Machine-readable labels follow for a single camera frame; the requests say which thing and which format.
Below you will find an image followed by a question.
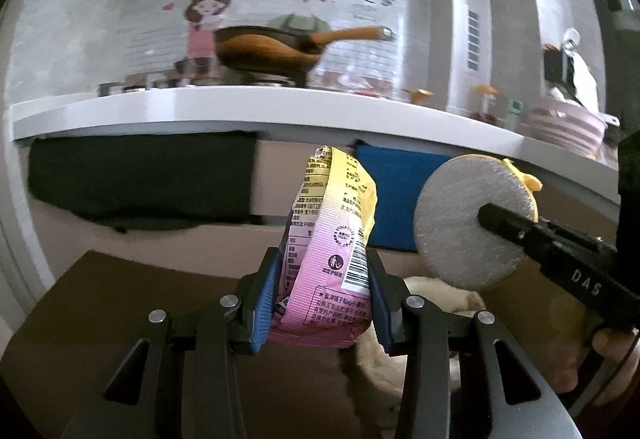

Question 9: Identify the pink yellow snack bag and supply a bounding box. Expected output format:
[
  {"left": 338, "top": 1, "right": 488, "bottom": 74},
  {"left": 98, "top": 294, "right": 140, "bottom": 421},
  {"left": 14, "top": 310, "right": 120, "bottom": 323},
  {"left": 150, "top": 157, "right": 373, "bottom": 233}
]
[{"left": 269, "top": 147, "right": 378, "bottom": 348}]

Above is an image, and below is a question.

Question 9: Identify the white-lined trash bin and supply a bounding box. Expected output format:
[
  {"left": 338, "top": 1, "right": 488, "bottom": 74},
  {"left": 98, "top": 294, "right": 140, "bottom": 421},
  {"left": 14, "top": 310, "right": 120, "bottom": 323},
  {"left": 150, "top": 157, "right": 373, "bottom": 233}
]
[{"left": 349, "top": 277, "right": 485, "bottom": 438}]

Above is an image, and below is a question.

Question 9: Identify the white kitchen counter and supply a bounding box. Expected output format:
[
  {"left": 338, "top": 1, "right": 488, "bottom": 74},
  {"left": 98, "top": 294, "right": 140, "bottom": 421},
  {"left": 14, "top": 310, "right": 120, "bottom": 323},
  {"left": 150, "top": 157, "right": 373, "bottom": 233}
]
[{"left": 8, "top": 86, "right": 620, "bottom": 220}]

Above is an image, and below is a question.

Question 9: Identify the person's right hand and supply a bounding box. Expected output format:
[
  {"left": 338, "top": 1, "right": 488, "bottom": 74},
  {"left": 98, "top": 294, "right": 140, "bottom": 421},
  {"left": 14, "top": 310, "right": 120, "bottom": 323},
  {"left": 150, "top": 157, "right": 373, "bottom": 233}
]
[{"left": 540, "top": 327, "right": 639, "bottom": 405}]

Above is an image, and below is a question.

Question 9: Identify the blue cloth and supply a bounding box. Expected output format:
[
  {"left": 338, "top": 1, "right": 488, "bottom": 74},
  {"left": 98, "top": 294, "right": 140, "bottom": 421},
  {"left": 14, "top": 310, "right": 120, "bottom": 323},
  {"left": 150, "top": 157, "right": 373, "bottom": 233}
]
[{"left": 354, "top": 141, "right": 449, "bottom": 251}]

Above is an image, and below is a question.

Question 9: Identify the brown cardboard panel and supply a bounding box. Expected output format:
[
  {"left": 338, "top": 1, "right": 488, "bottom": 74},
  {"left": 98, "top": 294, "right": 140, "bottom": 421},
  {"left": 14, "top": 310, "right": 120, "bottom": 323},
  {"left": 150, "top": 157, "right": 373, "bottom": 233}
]
[{"left": 29, "top": 138, "right": 622, "bottom": 285}]

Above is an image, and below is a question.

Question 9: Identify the striped pink bowl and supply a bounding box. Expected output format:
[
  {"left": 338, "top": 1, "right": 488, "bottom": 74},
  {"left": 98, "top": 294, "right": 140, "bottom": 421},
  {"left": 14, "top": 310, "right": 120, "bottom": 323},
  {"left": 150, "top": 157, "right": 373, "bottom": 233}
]
[{"left": 527, "top": 98, "right": 606, "bottom": 158}]

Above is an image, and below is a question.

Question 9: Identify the black cloth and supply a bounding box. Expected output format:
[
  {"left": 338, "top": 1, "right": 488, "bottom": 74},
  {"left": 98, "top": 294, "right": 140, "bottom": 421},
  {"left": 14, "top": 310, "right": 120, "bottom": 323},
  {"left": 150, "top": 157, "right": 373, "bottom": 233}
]
[{"left": 28, "top": 132, "right": 258, "bottom": 233}]

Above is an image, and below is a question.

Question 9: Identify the orange frying pan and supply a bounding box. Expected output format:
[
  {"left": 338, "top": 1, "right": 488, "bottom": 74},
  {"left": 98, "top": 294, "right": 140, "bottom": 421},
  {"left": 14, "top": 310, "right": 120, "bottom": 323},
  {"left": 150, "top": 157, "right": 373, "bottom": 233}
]
[{"left": 214, "top": 25, "right": 394, "bottom": 76}]

